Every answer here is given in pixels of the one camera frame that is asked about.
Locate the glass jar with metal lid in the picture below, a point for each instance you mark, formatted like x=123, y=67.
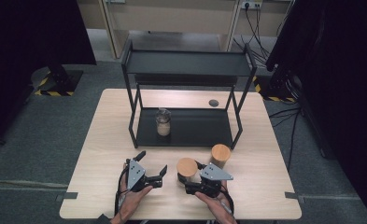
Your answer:
x=163, y=127

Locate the round dark table grommet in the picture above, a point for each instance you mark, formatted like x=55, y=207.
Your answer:
x=213, y=103

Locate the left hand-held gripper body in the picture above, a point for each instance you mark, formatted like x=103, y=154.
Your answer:
x=136, y=174

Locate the star anise jar wooden lid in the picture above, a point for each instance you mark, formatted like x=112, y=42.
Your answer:
x=220, y=153

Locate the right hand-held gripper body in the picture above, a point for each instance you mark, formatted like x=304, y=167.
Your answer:
x=215, y=173

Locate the black metal shelf rack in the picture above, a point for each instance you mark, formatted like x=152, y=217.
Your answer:
x=200, y=126

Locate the person's right hand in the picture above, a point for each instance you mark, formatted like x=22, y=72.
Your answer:
x=217, y=207

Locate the black curtain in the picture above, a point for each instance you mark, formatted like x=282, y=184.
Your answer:
x=343, y=93
x=22, y=46

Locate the cinnamon jar with wooden lid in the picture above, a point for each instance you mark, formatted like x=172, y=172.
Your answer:
x=186, y=166

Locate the striped black stand base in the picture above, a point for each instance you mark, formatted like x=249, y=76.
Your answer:
x=277, y=90
x=59, y=82

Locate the grey floor tape piece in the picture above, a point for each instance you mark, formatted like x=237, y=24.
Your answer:
x=293, y=196
x=67, y=196

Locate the white wall socket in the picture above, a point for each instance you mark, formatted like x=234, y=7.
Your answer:
x=251, y=4

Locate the person's left hand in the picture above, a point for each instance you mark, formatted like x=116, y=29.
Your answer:
x=131, y=202

